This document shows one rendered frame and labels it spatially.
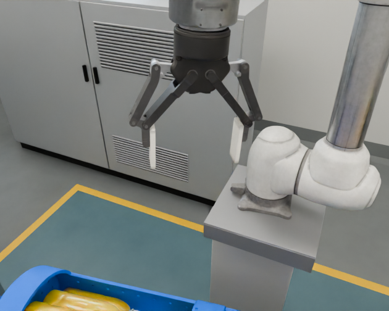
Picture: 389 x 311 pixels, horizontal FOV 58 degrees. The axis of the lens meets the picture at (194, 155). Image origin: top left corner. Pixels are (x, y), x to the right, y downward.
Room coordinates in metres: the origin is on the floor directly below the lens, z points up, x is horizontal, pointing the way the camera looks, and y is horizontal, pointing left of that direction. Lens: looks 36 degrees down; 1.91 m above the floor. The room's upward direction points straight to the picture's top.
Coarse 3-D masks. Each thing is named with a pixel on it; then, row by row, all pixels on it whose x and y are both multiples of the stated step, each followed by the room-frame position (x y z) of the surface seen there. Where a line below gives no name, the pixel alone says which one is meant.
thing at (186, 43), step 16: (176, 32) 0.45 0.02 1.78; (192, 32) 0.44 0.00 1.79; (208, 32) 0.44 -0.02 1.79; (224, 32) 0.45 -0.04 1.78; (176, 48) 0.45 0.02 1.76; (192, 48) 0.43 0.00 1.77; (208, 48) 0.43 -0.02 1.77; (224, 48) 0.44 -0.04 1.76; (176, 64) 0.45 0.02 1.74; (192, 64) 0.45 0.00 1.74; (208, 64) 0.46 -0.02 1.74; (224, 64) 0.46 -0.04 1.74; (208, 80) 0.46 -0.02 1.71
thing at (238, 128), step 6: (234, 120) 0.48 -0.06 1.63; (234, 126) 0.48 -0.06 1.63; (240, 126) 0.46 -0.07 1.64; (234, 132) 0.48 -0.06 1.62; (240, 132) 0.46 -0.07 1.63; (234, 138) 0.47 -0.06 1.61; (240, 138) 0.46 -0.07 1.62; (234, 144) 0.47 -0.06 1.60; (240, 144) 0.46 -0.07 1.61; (234, 150) 0.46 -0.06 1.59; (234, 156) 0.46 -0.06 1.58; (234, 162) 0.46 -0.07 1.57
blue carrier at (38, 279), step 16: (32, 272) 0.50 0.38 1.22; (48, 272) 0.50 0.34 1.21; (64, 272) 0.53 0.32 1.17; (16, 288) 0.45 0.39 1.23; (32, 288) 0.45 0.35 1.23; (48, 288) 0.53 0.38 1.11; (64, 288) 0.56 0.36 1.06; (80, 288) 0.55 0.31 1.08; (96, 288) 0.54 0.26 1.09; (112, 288) 0.53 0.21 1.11; (128, 288) 0.51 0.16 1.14; (0, 304) 0.41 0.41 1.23; (16, 304) 0.41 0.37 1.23; (128, 304) 0.51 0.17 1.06; (144, 304) 0.51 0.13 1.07; (160, 304) 0.50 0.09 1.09; (176, 304) 0.49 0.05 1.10; (192, 304) 0.47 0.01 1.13; (208, 304) 0.43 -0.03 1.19
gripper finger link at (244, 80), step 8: (240, 64) 0.47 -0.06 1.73; (248, 64) 0.47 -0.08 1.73; (248, 72) 0.47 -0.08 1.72; (240, 80) 0.47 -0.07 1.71; (248, 80) 0.47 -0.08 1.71; (248, 88) 0.47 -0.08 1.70; (248, 96) 0.47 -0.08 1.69; (248, 104) 0.48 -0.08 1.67; (256, 104) 0.47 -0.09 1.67; (256, 112) 0.47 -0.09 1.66; (256, 120) 0.47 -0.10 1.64
